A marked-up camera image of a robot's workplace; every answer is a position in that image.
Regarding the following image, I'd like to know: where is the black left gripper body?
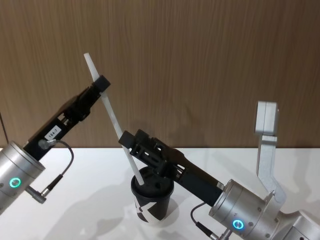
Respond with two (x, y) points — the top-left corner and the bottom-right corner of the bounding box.
(23, 96), (85, 162)

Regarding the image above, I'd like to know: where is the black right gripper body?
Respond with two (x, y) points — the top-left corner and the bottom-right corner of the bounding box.
(166, 147), (225, 208)

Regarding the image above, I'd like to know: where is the white plastic straw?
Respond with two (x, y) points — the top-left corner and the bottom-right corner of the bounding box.
(83, 52), (146, 186)

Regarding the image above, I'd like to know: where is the black plastic cup lid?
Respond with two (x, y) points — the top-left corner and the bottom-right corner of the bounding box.
(130, 166), (175, 199)

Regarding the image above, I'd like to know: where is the black paper cup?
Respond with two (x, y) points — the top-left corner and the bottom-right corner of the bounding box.
(130, 184), (175, 224)

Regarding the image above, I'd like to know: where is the right gripper's dark cable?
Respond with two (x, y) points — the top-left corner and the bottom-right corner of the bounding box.
(190, 202), (234, 240)

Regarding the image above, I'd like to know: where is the gripper's dark cable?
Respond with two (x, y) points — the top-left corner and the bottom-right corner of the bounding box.
(26, 138), (75, 205)
(190, 202), (234, 240)

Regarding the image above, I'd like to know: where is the left gripper's dark cable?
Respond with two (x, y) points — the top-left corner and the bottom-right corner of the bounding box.
(26, 138), (75, 205)

